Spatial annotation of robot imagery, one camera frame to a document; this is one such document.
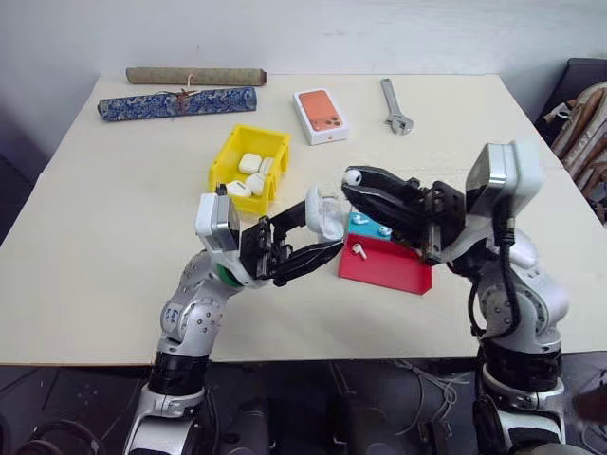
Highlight blue patterned rolled scroll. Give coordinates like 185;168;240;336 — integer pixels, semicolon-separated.
97;86;258;123

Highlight white cable under table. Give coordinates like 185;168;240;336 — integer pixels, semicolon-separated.
393;359;473;437

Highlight silver adjustable wrench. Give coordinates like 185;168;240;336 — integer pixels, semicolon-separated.
378;78;414;137

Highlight dark chair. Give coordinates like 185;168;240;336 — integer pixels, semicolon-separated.
534;57;607;143

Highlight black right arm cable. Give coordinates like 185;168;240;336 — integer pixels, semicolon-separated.
467;203;521;340

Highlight black headphones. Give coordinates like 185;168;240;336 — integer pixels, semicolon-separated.
18;419;103;455

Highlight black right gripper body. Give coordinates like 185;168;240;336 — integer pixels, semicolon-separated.
407;177;469;266

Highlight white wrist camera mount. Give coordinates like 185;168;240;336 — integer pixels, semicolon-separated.
464;136;546;247
194;185;243;260

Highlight brown rolled scroll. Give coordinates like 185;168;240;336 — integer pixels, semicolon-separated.
125;66;268;87

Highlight white box with orange phone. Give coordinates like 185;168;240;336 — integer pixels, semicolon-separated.
292;87;352;147

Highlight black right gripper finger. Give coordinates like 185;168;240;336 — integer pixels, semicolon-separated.
344;165;424;199
340;183;432;246

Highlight yellow plastic bin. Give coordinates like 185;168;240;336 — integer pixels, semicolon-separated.
208;123;292;214

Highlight beige and brown bag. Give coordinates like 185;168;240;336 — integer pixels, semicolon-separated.
544;81;607;200

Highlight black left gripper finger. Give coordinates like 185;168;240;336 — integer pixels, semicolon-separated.
272;239;345;285
267;198;314;238

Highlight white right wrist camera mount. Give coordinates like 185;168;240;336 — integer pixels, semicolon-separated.
464;136;546;247

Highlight teal plastic tray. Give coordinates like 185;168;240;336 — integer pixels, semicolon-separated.
347;211;395;243

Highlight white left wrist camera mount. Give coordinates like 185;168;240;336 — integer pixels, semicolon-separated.
194;185;243;260

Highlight red plastic tray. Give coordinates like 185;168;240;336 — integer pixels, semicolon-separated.
338;231;433;296

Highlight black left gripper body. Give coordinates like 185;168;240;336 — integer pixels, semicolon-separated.
238;215;298;288

